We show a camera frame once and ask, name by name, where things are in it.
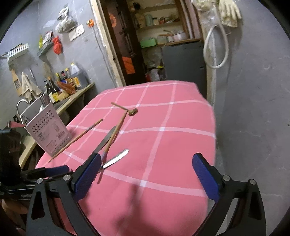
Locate wooden chopstick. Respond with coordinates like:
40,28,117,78
97,111,128,185
48,118,104,163

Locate wooden shelf unit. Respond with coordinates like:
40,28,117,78
127,0,189,48

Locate yellow-label sauce bottle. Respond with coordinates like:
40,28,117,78
48,78,61,102

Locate red and white plastic bag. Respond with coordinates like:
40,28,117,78
145,68,162,82

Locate beige kitchen counter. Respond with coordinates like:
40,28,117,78
19,82,96,169

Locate cream rubber gloves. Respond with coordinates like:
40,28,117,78
197,0,242,28

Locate white wall rack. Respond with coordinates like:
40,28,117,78
6,42,30,63

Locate red packet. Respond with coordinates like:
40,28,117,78
43,30,54,44

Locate white perforated utensil holder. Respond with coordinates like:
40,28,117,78
24,103,73,157

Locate large cooking oil jug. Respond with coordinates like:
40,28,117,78
70,63,88,88

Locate hanging wooden cutting board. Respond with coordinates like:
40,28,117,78
10,68,23,96

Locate person's left hand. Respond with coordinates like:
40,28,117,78
0,199,29,227

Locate small wooden-handled ladle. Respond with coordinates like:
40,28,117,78
111,102,138,117

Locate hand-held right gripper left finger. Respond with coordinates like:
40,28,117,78
27,152,102,236

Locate white wall socket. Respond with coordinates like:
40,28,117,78
68,24,86,41

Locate steel sink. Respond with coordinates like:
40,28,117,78
29,95,71,114

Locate orange snack package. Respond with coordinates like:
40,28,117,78
56,80,76,95

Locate metal faucet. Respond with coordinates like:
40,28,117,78
16,98,30,123

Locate dark pump bottle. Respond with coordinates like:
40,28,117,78
45,77,55,97

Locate dark wooden door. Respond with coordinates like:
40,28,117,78
99,0,146,87

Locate beige dishcloth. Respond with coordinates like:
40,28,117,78
21,71,43,103

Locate kitchen knife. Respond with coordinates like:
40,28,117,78
85,125,117,164

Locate green box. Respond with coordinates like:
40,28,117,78
140,38,158,48

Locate hanging clear plastic bags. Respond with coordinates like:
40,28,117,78
55,6,78,34

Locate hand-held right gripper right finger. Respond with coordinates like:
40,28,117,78
192,152,267,236

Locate grey cabinet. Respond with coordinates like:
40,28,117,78
161,42,207,98

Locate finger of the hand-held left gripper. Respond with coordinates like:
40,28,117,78
21,165,70,182

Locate small white saucepan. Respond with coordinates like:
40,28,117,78
163,31,188,43

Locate grey wall shelf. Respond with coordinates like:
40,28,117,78
37,36,55,56

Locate metal butter knife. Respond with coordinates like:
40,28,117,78
101,149,129,170

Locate pink plaid tablecloth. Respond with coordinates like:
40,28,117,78
35,79,216,236

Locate white hose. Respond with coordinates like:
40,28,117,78
203,21,228,69

